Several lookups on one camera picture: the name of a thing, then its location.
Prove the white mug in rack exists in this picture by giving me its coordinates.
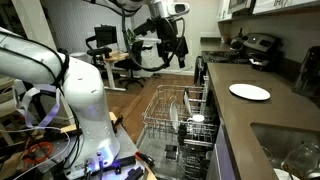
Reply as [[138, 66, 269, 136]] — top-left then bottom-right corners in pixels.
[[187, 114, 205, 123]]

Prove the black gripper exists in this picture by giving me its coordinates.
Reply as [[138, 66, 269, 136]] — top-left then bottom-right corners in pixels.
[[156, 18, 189, 68]]

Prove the black stove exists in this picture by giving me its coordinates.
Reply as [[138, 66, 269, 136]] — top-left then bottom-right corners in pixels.
[[194, 51, 250, 86]]

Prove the orange cable coil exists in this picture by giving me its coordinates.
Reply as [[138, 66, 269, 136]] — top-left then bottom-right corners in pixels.
[[22, 141, 54, 164]]

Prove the white plate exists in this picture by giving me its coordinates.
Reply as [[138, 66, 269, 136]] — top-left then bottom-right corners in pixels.
[[229, 84, 271, 101], [183, 90, 192, 116], [169, 102, 178, 130]]

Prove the wooden desk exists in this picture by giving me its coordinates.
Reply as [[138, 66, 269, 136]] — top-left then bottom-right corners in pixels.
[[103, 51, 129, 91]]

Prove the black monitor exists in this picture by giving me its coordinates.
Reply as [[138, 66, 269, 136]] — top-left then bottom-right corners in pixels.
[[94, 25, 117, 47]]

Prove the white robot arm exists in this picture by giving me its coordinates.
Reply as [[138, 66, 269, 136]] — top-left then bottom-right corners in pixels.
[[0, 29, 120, 180]]

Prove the steel sink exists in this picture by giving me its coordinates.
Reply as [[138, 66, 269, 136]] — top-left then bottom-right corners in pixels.
[[251, 123, 320, 180]]

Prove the black kettle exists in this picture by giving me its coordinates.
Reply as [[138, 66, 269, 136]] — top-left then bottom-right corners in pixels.
[[230, 29, 248, 50]]

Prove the orange handled tool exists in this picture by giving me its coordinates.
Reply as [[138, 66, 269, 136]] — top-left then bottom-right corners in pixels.
[[134, 151, 155, 168]]

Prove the silver toaster oven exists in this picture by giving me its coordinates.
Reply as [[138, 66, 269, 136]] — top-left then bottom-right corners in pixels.
[[243, 33, 282, 72]]

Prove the black office chair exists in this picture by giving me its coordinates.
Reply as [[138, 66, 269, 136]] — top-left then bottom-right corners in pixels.
[[115, 40, 143, 88]]

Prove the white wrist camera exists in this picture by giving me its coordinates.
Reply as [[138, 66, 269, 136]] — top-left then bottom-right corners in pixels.
[[167, 3, 190, 16]]

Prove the wire dishwasher rack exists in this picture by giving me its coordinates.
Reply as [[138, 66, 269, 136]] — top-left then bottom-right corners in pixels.
[[142, 85, 219, 147]]

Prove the glass pitcher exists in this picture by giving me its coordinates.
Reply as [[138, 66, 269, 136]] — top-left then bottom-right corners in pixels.
[[281, 143, 320, 180]]

